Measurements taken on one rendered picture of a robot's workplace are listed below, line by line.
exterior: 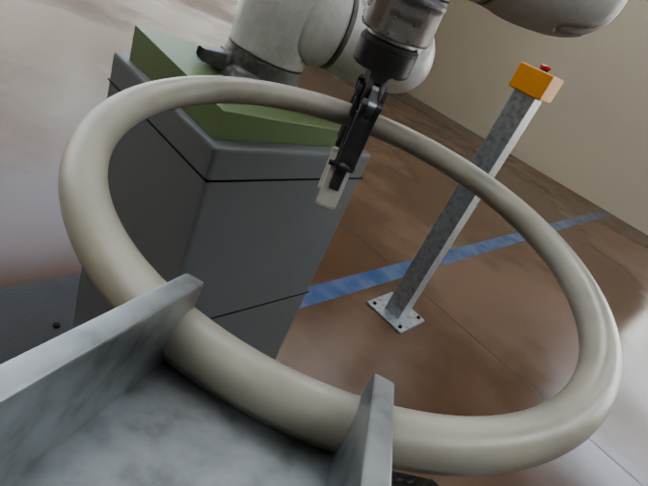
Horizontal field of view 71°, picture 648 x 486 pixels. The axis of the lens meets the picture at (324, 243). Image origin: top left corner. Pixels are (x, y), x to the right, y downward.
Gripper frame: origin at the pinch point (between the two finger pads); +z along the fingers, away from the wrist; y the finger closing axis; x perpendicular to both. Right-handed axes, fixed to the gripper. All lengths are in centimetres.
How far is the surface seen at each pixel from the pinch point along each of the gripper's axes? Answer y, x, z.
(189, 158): -9.0, -22.3, 9.4
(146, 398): 47.7, -10.4, -9.0
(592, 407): 41.2, 15.3, -10.3
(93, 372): 50, -12, -13
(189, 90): 13.6, -19.1, -10.3
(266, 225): -15.6, -6.6, 21.3
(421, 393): -47, 66, 89
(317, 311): -73, 24, 90
